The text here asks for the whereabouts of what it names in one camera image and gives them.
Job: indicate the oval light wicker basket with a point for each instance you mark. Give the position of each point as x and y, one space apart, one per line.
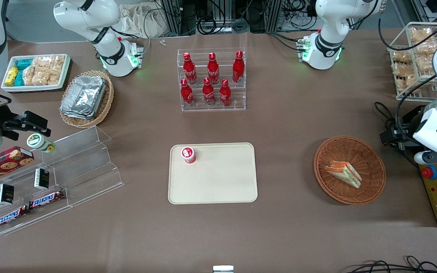
106 104

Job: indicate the round brown wicker basket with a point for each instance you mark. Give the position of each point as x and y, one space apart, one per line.
349 193

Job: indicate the stacked aluminium foil containers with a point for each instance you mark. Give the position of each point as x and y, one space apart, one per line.
84 96

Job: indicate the clear acrylic step shelf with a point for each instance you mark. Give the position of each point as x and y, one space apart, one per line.
85 167

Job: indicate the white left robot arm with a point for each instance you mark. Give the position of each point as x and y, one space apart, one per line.
328 41

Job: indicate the yellow snack packet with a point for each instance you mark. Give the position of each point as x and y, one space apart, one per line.
11 75

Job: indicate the clear acrylic bottle rack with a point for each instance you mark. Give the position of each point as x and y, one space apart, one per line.
237 98

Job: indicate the small black box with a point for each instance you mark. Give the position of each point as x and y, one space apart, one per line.
41 179
4 193

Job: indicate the small white box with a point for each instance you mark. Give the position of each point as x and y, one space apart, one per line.
223 269

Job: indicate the red plaid cookie box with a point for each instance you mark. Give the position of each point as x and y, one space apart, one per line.
2 163

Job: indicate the triangular sandwich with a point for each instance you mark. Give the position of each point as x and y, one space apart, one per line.
343 173

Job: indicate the red white lidded cup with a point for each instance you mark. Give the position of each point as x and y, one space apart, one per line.
189 154

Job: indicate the clear fried snack packet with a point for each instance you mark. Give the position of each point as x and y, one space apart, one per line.
427 47
402 57
419 35
425 62
407 81
402 70

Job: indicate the red cola bottle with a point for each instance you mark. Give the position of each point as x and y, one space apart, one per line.
189 70
208 93
238 68
213 70
186 94
225 94

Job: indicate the beige cloth bag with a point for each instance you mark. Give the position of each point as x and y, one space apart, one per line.
142 19

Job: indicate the beige plastic tray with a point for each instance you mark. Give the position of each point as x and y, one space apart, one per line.
218 178

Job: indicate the clear rice cracker packet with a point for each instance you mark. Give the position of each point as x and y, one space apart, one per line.
29 76
56 69
41 70

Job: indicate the teal snack packet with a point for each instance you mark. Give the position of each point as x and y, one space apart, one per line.
19 79
24 63

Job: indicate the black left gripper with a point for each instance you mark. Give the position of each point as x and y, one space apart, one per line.
408 131

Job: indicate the green white lidded cup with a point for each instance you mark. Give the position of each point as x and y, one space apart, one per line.
40 142

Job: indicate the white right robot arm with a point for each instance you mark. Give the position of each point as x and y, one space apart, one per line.
104 38

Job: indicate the white rectangular snack tray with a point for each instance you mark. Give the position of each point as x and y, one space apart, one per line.
65 77

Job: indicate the Snickers chocolate bar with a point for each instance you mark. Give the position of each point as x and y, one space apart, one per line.
47 199
11 217

